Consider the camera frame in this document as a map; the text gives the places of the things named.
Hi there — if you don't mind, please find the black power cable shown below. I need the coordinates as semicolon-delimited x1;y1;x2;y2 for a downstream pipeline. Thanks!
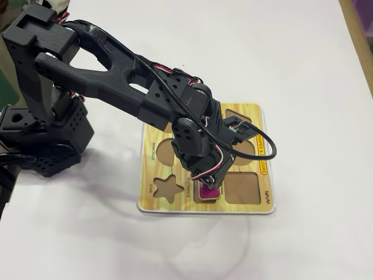
0;153;37;169

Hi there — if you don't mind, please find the white cloth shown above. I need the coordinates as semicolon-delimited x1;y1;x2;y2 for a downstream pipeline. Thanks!
43;0;72;14

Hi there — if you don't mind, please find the black table clamp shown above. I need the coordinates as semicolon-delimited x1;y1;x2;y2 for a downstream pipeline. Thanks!
0;164;17;207

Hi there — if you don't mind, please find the black camera cable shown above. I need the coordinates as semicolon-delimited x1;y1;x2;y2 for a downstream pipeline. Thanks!
147;64;278;162

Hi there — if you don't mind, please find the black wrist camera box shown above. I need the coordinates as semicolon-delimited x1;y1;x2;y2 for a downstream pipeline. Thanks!
223;115;254;146

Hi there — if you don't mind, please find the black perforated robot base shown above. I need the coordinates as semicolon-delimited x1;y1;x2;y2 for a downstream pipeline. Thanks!
16;142;83;179

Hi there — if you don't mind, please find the pink rectangle piece yellow pin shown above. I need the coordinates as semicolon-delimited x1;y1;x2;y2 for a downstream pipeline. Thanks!
197;180;220;202

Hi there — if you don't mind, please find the red white servo wire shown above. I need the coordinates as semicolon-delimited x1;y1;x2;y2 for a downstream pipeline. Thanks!
189;145;235;181

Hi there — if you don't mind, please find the green board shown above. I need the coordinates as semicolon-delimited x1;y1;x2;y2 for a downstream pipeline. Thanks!
0;68;23;107

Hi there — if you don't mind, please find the wooden shapes puzzle board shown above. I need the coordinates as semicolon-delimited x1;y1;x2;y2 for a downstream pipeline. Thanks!
136;101;276;216

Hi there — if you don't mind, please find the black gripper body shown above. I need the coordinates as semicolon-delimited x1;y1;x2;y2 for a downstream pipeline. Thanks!
178;100;234;191

